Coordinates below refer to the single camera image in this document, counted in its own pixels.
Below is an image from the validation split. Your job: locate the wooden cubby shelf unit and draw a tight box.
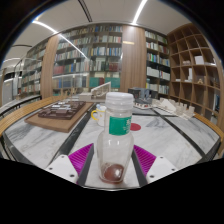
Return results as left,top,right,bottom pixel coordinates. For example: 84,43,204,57
166,23,224,125

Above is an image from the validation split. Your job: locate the flat round red coaster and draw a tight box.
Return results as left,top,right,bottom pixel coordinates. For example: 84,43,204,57
129,122,143,132

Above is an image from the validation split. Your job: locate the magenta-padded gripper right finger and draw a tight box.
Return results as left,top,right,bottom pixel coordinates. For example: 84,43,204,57
130,144,178,187

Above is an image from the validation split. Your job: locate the beige building model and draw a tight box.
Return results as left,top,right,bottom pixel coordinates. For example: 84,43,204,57
78,81,113,103

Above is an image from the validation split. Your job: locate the brown model on wooden board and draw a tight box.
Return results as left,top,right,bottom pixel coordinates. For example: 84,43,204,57
24,99,95,134

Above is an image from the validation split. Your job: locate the white building model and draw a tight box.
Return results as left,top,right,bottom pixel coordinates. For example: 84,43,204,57
151,98,196,121

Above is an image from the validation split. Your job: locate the white mug yellow rim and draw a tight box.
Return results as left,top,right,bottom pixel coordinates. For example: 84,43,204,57
90,103,108,128

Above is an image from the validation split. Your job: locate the side bookshelf with books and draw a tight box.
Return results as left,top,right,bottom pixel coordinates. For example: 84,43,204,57
19,39,50,98

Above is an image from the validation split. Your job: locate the clear plastic bottle green label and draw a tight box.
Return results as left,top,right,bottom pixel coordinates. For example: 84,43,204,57
96,92,135,184

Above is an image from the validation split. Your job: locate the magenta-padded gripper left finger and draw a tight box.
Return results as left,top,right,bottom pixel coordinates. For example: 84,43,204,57
44,143,95,187

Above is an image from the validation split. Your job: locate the large wall bookshelf with books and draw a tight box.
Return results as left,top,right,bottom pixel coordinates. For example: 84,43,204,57
51,23,124,96

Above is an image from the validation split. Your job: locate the long ceiling light strip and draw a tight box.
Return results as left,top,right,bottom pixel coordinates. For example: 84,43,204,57
31,19,89,60
131,0,149,25

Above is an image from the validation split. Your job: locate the narrow bookshelf with books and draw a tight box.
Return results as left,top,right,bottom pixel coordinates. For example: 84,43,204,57
144,29,172,98

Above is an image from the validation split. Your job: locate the dark grey building model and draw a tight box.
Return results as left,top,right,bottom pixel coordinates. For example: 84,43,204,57
128,87,155,110

